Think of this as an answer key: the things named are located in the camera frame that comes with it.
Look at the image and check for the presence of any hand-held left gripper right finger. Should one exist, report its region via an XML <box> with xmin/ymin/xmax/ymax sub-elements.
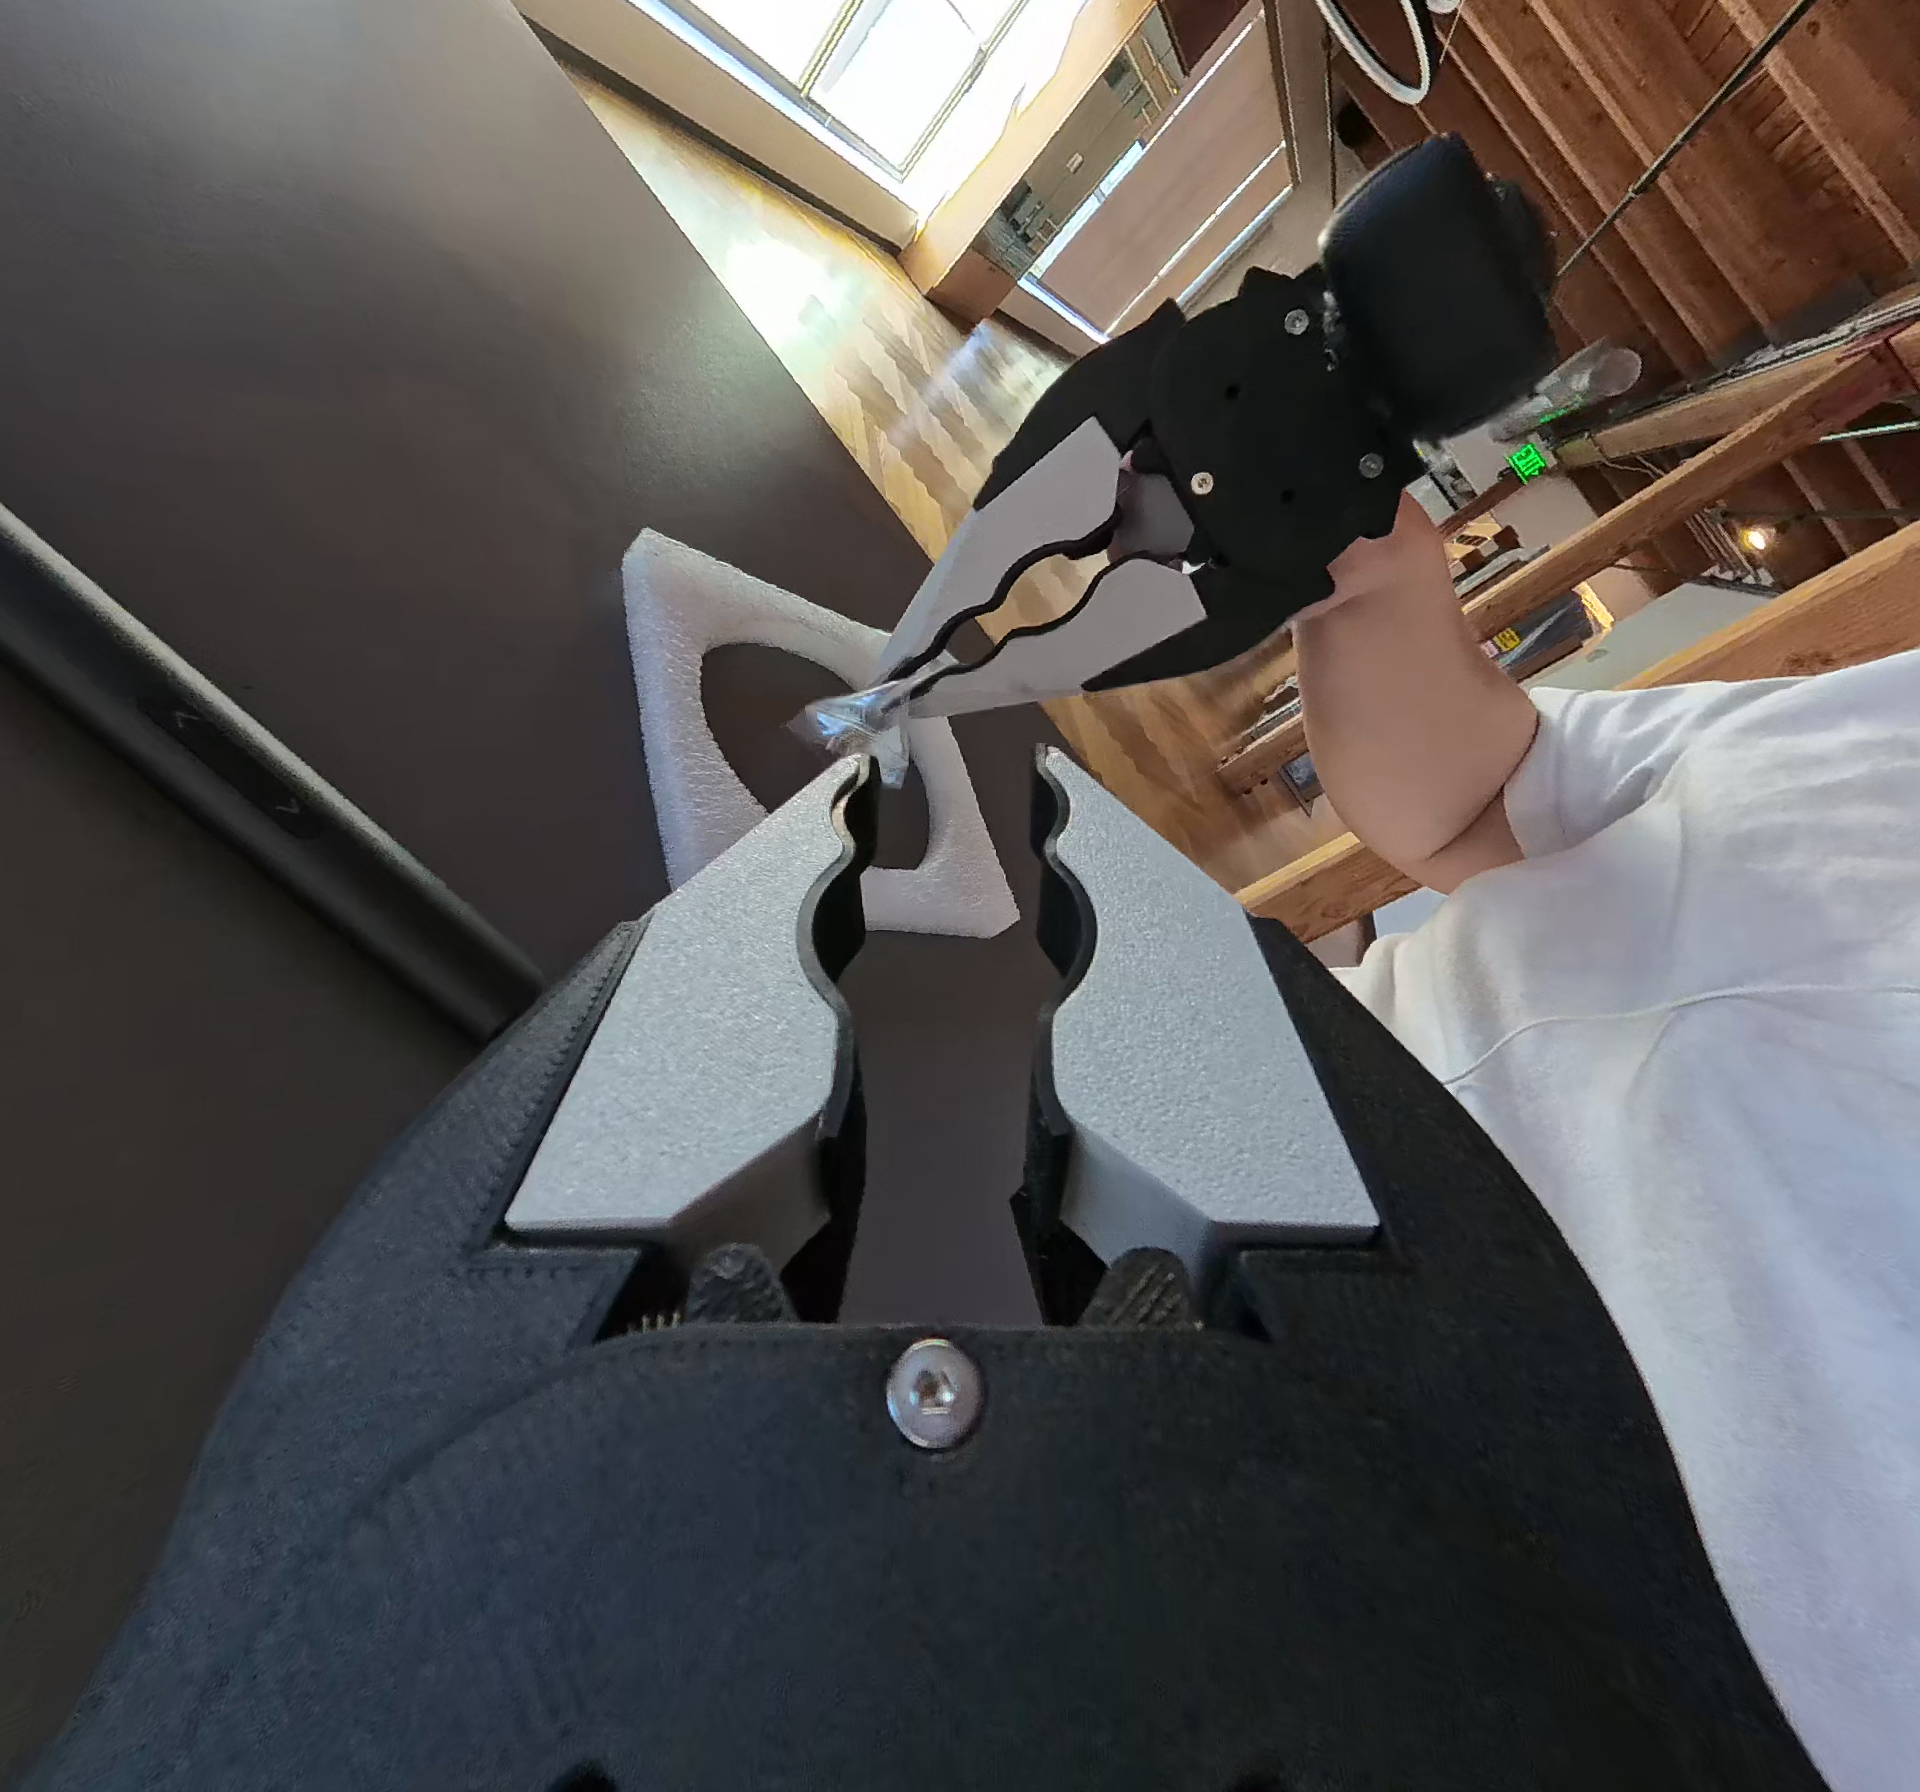
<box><xmin>1017</xmin><ymin>745</ymin><xmax>1381</xmax><ymax>1329</ymax></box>

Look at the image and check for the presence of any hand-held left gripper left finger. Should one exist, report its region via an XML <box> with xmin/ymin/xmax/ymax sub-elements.
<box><xmin>503</xmin><ymin>753</ymin><xmax>883</xmax><ymax>1326</ymax></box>

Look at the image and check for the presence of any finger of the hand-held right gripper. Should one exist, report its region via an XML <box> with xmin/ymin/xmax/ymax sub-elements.
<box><xmin>900</xmin><ymin>559</ymin><xmax>1215</xmax><ymax>721</ymax></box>
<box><xmin>873</xmin><ymin>416</ymin><xmax>1150</xmax><ymax>696</ymax></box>

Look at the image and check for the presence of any single clear zip bag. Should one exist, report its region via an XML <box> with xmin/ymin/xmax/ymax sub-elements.
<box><xmin>787</xmin><ymin>674</ymin><xmax>920</xmax><ymax>793</ymax></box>

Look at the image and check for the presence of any white foam piece with hole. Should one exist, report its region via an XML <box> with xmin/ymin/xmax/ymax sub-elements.
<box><xmin>622</xmin><ymin>524</ymin><xmax>1024</xmax><ymax>941</ymax></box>

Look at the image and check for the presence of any person's right forearm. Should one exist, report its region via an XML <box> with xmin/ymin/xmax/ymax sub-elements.
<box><xmin>1293</xmin><ymin>483</ymin><xmax>1544</xmax><ymax>899</ymax></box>

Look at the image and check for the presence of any dark grey desk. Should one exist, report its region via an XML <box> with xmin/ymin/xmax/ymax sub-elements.
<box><xmin>0</xmin><ymin>0</ymin><xmax>1254</xmax><ymax>1792</ymax></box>

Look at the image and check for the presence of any white t-shirt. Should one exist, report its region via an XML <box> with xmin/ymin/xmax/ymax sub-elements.
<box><xmin>1332</xmin><ymin>653</ymin><xmax>1920</xmax><ymax>1792</ymax></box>

